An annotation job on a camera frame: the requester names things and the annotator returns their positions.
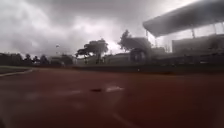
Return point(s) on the floodlight pole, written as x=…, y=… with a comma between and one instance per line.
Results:
x=57, y=46

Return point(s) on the red running track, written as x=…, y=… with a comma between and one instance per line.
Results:
x=150, y=100

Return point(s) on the green grass field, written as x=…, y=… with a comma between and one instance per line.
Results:
x=8, y=70

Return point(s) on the pale concrete kerb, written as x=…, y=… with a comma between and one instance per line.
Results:
x=16, y=73

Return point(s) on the grandstand with roof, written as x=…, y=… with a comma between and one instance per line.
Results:
x=186, y=16

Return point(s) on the row of trees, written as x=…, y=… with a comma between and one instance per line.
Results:
x=13, y=59

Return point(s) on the small tree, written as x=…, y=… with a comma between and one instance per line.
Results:
x=82, y=52

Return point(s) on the dark grass strip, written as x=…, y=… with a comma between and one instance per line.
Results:
x=133, y=68

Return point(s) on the dark tree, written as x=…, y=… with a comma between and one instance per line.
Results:
x=133, y=43

